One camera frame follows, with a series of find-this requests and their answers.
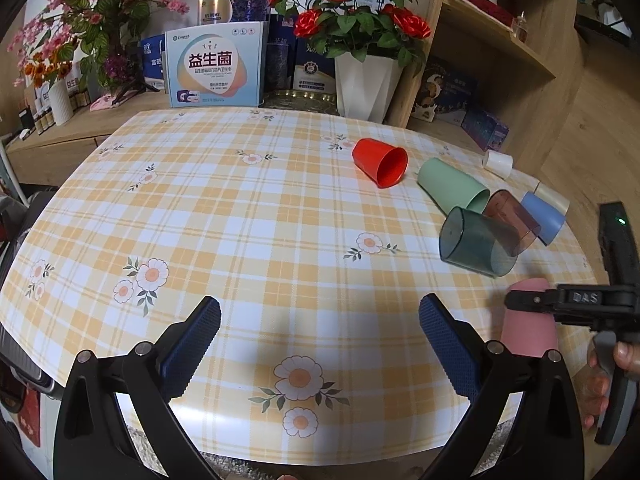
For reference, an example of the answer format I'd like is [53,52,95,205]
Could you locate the dark blue moon box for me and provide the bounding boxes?
[410,57,474,124]

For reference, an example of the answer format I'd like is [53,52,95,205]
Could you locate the orange flowers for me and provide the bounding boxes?
[25,57,74,84]

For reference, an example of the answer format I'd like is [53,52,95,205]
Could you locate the white faceted vase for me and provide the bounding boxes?
[334,52,403,123]

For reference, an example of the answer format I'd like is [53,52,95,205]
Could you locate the small glass bottle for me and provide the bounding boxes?
[512,10,531,44]

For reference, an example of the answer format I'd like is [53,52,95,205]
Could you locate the light blue printed box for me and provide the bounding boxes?
[165,21,266,109]

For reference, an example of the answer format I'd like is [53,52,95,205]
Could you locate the wooden sideboard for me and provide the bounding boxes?
[4,91,171,188]

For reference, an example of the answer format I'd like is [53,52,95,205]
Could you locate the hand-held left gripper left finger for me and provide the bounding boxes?
[52,296,223,480]

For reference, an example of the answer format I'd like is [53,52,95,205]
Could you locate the black chair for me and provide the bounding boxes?
[0,189,62,403]

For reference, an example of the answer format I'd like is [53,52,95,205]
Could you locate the dark blue patterned box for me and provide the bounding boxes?
[264,12,297,94]

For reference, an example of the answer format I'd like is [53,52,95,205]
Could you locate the wooden shelf unit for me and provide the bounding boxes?
[385,0,593,163]

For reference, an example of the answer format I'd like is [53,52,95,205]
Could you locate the white cup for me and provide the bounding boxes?
[481,150,514,179]

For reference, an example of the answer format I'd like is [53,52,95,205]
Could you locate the light green cup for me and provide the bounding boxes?
[417,157,491,214]

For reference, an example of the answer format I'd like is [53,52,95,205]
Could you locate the dark teal translucent cup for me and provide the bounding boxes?
[439,206,521,278]

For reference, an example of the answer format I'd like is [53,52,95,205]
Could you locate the yellow checked floral tablecloth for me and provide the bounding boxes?
[0,107,603,453]

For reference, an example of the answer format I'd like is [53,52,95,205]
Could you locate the brown translucent cup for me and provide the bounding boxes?
[482,189,542,257]

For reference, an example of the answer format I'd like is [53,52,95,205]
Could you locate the cream cup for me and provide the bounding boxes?
[534,182,571,218]

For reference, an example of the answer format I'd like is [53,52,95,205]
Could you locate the gold and blue box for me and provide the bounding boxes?
[196,0,272,27]

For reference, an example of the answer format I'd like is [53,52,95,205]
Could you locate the purple box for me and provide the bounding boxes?
[460,108,510,152]

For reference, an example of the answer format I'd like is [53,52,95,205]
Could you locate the gold round tray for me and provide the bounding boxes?
[262,89,341,117]

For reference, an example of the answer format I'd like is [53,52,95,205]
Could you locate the row of small bottles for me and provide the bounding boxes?
[17,90,92,137]

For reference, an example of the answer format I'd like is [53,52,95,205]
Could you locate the pink cup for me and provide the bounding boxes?
[500,278,559,357]

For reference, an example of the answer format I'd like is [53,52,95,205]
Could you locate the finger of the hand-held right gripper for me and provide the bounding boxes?
[504,284,640,333]

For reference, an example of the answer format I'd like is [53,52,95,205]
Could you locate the black tripod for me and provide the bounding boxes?
[102,67,161,107]

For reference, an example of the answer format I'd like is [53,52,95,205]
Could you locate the white ribbed vase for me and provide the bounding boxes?
[50,77,74,126]

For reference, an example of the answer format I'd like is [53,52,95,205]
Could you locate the pink blossom plant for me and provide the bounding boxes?
[7,0,191,92]

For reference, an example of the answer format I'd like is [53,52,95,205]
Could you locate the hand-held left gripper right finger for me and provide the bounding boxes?
[419,294,583,480]

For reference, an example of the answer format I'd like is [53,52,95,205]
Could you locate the red cup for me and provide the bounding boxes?
[351,137,409,189]

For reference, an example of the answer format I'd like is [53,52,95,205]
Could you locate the person's right hand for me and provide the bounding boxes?
[585,341,640,429]

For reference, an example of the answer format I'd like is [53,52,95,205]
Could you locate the blue cup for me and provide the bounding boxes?
[520,191,567,246]

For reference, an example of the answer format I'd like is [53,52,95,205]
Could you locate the red rose bouquet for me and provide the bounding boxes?
[267,0,432,70]

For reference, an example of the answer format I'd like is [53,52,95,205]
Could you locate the dark blue crest box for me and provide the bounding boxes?
[291,35,337,96]

